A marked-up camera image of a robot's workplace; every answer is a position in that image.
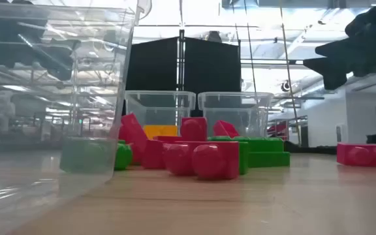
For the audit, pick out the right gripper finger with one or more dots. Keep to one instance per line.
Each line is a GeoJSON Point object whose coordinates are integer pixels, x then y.
{"type": "Point", "coordinates": [344, 49]}
{"type": "Point", "coordinates": [331, 70]}

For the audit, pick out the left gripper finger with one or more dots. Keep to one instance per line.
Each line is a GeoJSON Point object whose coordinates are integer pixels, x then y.
{"type": "Point", "coordinates": [60, 70]}
{"type": "Point", "coordinates": [64, 45]}

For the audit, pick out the red plastic building block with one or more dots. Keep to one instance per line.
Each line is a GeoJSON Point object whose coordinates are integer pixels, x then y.
{"type": "Point", "coordinates": [348, 155]}
{"type": "Point", "coordinates": [132, 134]}
{"type": "Point", "coordinates": [225, 129]}
{"type": "Point", "coordinates": [152, 155]}
{"type": "Point", "coordinates": [220, 160]}

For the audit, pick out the long green building block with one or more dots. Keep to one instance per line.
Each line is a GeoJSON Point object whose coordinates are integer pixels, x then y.
{"type": "Point", "coordinates": [263, 145]}

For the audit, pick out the long green four-stud block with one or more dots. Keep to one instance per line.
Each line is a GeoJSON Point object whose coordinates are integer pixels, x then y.
{"type": "Point", "coordinates": [269, 160]}

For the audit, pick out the black round ceiling fixture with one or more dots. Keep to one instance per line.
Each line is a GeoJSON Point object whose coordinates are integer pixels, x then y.
{"type": "Point", "coordinates": [286, 86]}

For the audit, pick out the red metal rack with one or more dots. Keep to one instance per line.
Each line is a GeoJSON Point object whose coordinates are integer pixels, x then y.
{"type": "Point", "coordinates": [277, 129]}

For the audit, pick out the clear plastic bin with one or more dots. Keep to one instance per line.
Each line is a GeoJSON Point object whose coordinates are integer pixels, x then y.
{"type": "Point", "coordinates": [240, 104]}
{"type": "Point", "coordinates": [158, 98]}
{"type": "Point", "coordinates": [44, 196]}

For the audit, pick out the yellow plastic building block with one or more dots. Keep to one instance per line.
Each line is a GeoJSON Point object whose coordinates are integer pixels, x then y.
{"type": "Point", "coordinates": [160, 131]}

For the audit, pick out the small red building block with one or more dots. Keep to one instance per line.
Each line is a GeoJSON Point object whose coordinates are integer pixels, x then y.
{"type": "Point", "coordinates": [193, 129]}

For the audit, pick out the white wall-mounted box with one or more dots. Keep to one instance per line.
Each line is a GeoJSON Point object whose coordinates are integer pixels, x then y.
{"type": "Point", "coordinates": [340, 133]}

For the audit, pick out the black metal table frame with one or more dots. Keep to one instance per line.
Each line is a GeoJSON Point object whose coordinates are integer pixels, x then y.
{"type": "Point", "coordinates": [312, 150]}

